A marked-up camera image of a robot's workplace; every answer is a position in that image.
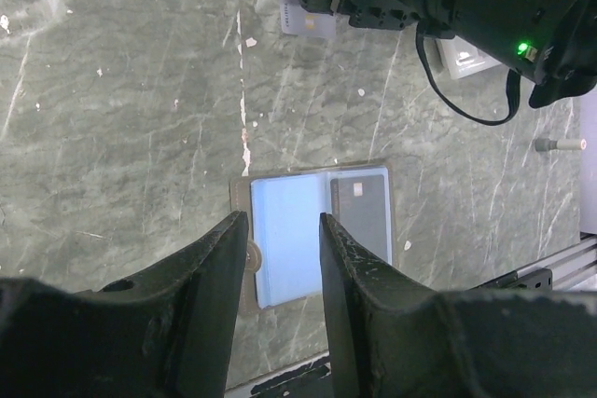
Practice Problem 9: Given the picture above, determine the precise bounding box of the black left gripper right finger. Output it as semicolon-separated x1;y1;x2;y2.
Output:
319;214;596;397

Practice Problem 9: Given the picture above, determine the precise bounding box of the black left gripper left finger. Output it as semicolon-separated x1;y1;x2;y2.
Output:
1;212;248;397

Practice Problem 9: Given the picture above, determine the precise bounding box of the white grey credit card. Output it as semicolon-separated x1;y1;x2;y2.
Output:
279;0;336;39

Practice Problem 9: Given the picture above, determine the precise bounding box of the white card tray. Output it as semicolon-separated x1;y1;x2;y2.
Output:
436;36;500;80

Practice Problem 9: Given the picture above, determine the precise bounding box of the black credit card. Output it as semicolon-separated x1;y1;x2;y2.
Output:
329;167;392;264

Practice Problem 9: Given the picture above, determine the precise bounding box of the blue silver card holder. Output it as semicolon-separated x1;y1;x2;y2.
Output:
229;159;394;315

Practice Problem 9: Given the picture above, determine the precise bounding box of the small white peg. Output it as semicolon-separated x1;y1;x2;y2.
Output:
535;138;587;152

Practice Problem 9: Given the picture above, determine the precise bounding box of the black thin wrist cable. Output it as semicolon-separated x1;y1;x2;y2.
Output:
414;27;523;127

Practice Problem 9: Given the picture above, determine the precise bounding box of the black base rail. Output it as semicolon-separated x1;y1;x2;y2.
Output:
225;351;334;398

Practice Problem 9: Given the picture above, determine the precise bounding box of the aluminium frame rail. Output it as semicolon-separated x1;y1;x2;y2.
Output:
479;234;596;292

